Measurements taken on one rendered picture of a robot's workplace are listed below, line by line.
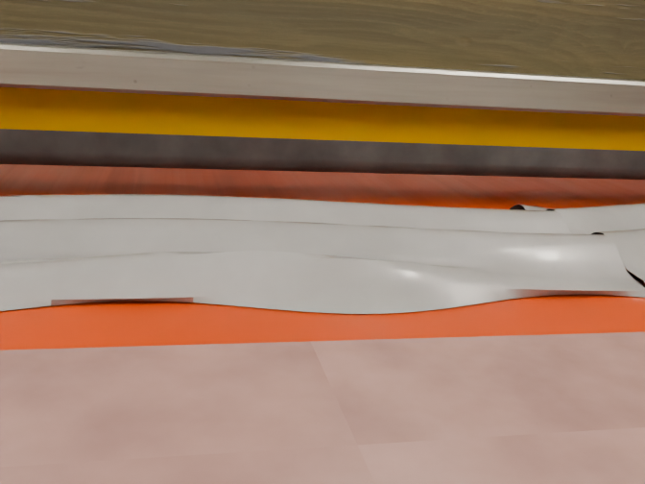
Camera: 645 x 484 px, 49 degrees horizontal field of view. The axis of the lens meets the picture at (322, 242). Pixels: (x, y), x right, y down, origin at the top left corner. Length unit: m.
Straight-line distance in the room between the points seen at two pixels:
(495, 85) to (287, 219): 0.08
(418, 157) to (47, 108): 0.11
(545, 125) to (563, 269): 0.10
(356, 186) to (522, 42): 0.07
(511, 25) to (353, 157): 0.06
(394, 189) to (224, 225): 0.10
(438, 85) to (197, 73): 0.07
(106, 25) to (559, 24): 0.13
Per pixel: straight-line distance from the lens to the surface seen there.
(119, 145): 0.22
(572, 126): 0.25
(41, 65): 0.20
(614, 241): 0.17
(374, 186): 0.24
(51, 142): 0.22
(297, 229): 0.15
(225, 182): 0.23
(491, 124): 0.24
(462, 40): 0.22
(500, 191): 0.25
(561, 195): 0.26
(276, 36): 0.21
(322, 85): 0.20
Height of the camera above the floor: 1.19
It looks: 31 degrees down
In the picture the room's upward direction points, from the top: 8 degrees clockwise
